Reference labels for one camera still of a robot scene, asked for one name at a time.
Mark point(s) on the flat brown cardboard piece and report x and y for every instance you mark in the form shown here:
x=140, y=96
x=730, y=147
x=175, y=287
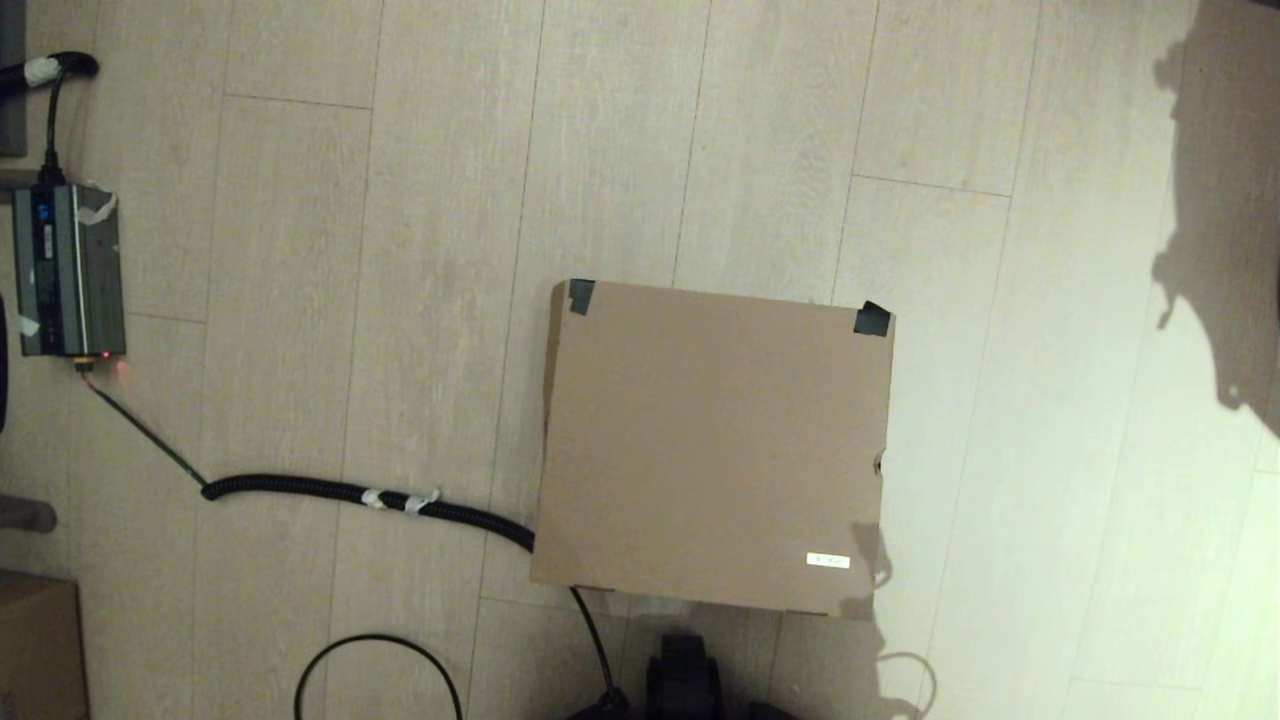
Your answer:
x=40, y=650

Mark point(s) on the grey power supply box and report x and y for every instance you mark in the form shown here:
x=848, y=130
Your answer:
x=65, y=270

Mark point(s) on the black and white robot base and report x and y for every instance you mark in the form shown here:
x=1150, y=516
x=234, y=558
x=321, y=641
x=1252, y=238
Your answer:
x=683, y=680

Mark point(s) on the brown cardboard shoe box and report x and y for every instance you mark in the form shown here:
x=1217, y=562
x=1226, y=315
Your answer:
x=710, y=450

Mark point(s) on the white tape piece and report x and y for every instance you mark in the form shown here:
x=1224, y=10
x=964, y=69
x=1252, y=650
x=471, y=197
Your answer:
x=420, y=499
x=372, y=496

